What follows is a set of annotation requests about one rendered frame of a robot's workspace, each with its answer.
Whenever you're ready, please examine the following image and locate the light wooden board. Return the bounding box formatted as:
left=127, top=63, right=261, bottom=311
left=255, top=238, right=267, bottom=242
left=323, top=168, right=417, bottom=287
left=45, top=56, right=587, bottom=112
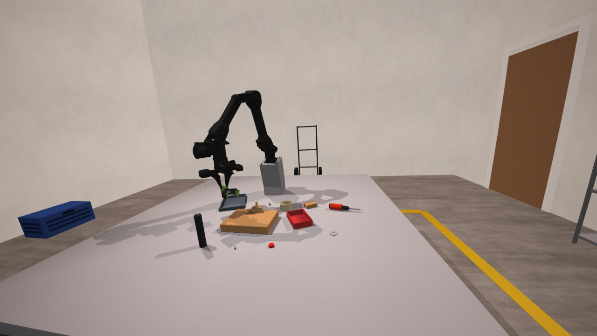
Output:
left=220, top=209, right=279, bottom=234

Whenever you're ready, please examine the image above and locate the red-handled screwdriver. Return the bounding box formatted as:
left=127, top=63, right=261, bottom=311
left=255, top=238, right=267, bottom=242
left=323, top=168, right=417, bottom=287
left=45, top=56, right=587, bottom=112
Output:
left=329, top=203, right=358, bottom=210

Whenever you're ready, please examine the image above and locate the red open tray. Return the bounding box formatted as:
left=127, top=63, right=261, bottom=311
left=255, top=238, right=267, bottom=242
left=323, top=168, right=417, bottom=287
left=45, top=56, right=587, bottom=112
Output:
left=286, top=209, right=313, bottom=229

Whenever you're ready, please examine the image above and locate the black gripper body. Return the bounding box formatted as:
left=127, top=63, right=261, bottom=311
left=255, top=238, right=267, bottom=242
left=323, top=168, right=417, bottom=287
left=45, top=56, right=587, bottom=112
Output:
left=199, top=155, right=243, bottom=178

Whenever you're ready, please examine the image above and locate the black cylinder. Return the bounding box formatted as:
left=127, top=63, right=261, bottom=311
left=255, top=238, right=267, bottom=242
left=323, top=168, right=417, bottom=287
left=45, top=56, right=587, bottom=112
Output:
left=194, top=213, right=207, bottom=248

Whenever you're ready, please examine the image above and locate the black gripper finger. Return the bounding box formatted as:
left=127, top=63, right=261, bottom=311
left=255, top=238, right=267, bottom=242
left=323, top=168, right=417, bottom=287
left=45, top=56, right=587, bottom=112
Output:
left=224, top=173, right=234, bottom=187
left=211, top=175, right=222, bottom=189

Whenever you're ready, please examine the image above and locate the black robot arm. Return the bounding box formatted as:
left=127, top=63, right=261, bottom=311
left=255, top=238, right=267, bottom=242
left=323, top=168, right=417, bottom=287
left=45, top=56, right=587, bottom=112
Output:
left=193, top=91, right=278, bottom=174

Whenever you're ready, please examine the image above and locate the beige ring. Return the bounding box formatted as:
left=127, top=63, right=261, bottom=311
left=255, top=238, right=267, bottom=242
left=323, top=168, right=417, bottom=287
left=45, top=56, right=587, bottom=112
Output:
left=280, top=201, right=292, bottom=211

